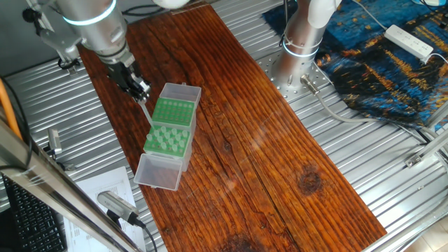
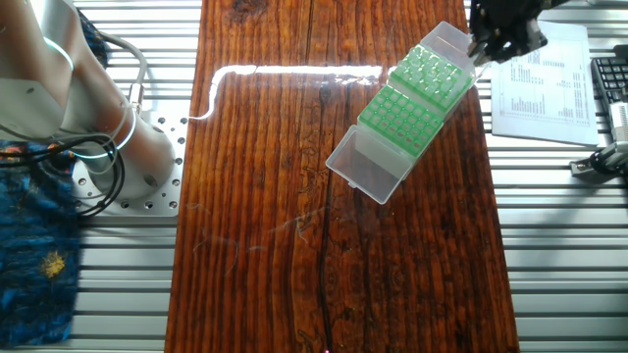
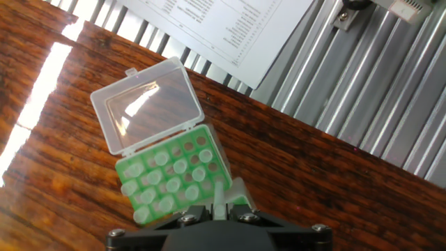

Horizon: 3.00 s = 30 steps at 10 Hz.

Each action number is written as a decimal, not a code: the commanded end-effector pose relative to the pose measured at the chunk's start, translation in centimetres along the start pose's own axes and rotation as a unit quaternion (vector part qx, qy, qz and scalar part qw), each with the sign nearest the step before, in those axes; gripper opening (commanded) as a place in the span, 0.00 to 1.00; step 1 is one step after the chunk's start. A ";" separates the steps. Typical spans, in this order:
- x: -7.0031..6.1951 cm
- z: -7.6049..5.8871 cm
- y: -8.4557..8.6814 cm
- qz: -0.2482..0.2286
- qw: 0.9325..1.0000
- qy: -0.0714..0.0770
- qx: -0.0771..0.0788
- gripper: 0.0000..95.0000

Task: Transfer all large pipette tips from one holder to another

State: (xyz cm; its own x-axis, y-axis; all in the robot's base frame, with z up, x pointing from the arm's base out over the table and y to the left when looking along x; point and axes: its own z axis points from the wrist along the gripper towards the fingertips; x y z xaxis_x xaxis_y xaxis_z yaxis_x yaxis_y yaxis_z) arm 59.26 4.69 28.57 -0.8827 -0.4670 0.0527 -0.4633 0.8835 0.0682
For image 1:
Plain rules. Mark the silver exterior camera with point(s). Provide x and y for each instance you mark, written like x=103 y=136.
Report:
x=115 y=204

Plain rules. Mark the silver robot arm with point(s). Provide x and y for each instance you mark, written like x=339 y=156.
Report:
x=98 y=31

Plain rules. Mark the black computer keyboard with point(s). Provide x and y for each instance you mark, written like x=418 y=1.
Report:
x=35 y=224

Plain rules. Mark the aluminium frame bar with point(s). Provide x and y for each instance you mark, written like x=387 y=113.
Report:
x=52 y=189

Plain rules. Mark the small grey mounted device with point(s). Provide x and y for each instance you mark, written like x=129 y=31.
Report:
x=54 y=140

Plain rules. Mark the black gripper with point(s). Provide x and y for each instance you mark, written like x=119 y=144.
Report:
x=120 y=73

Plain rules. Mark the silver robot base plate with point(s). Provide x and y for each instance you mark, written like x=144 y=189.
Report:
x=292 y=92

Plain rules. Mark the aluminium frame rail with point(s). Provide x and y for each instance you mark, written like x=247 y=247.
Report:
x=428 y=148

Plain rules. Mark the white printed paper sheet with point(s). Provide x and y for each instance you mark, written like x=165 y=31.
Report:
x=105 y=182

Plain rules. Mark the silver camera mount bracket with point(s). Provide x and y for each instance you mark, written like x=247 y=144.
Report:
x=59 y=42

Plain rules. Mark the orange tube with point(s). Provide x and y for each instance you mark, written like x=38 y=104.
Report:
x=7 y=112

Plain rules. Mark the brown wooden board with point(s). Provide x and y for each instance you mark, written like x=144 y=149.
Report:
x=245 y=157

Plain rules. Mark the clear large pipette tip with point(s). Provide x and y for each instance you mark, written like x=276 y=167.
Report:
x=173 y=131
x=145 y=112
x=159 y=139
x=162 y=129
x=166 y=134
x=181 y=143
x=148 y=137
x=174 y=147
x=170 y=141
x=162 y=145
x=155 y=132
x=177 y=136
x=184 y=133

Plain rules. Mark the blue painted cloth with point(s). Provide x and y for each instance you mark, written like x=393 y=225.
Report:
x=367 y=80

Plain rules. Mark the white power strip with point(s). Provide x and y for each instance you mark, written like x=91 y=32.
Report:
x=407 y=41

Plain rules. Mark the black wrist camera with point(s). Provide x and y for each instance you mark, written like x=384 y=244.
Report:
x=29 y=15

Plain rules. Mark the clear box green tip rack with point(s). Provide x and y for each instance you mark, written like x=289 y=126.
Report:
x=158 y=173
x=176 y=112

